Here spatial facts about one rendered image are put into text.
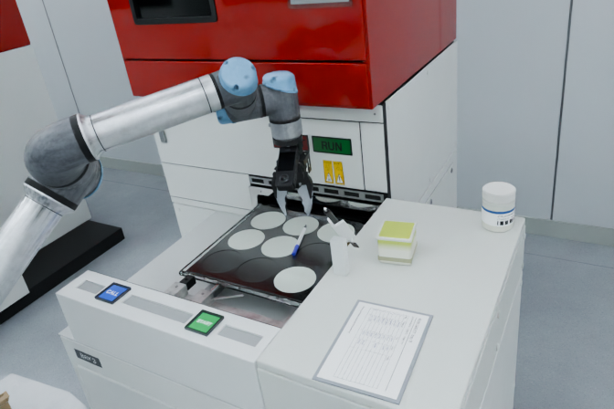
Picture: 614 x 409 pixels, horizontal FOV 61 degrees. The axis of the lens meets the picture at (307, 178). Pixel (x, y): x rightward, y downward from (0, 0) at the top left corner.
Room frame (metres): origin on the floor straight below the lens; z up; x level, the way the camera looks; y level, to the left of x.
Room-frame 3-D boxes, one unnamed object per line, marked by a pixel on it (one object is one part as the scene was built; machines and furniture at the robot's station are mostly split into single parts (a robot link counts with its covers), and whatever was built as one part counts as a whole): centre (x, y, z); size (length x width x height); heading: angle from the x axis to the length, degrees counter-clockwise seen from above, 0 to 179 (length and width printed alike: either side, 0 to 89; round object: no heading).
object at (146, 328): (0.88, 0.34, 0.89); 0.55 x 0.09 x 0.14; 58
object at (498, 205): (1.02, -0.42, 1.01); 0.07 x 0.07 x 0.10
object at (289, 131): (1.19, 0.04, 1.21); 0.08 x 0.08 x 0.05
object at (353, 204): (1.34, -0.01, 0.89); 0.44 x 0.02 x 0.10; 58
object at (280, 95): (1.19, 0.04, 1.28); 0.09 x 0.08 x 0.11; 100
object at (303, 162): (1.19, 0.03, 1.13); 0.09 x 0.08 x 0.12; 164
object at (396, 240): (0.95, -0.17, 1.00); 0.07 x 0.07 x 0.07; 66
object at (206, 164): (1.45, 0.13, 1.02); 0.82 x 0.03 x 0.40; 58
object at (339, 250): (0.93, -0.06, 1.03); 0.06 x 0.04 x 0.13; 148
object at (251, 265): (1.16, 0.09, 0.90); 0.34 x 0.34 x 0.01; 58
